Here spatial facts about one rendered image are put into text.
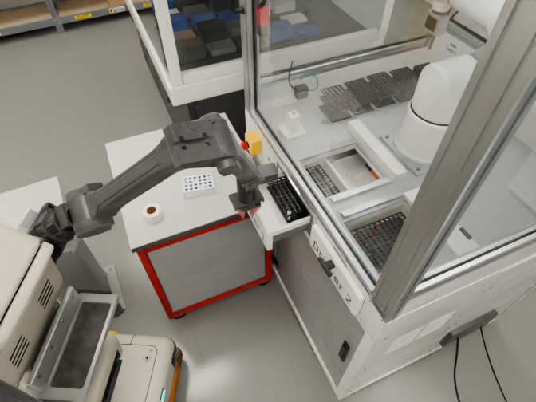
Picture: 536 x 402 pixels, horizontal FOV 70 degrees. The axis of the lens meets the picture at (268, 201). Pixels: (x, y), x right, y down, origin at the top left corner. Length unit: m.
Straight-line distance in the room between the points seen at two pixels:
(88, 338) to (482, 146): 0.90
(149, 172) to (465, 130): 0.53
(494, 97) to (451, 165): 0.14
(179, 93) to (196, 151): 1.26
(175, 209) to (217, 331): 0.79
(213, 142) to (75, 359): 0.60
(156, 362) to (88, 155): 1.78
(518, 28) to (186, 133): 0.49
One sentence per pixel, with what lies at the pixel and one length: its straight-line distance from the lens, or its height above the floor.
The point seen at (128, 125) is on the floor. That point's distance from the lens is 3.27.
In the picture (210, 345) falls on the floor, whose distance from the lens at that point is 2.07.
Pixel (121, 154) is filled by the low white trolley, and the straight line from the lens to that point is 1.84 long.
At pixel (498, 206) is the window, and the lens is 0.90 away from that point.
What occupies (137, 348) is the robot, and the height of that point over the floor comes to 0.28.
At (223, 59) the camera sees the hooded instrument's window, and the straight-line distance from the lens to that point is 1.94.
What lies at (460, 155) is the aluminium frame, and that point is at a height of 1.53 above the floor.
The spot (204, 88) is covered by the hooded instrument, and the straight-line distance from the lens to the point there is 1.95.
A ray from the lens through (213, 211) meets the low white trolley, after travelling 1.51.
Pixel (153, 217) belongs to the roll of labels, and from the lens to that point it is 1.50.
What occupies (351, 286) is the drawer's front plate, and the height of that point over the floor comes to 0.93.
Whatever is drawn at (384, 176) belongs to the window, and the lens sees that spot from 0.87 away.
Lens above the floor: 1.94
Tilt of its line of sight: 50 degrees down
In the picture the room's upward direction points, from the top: straight up
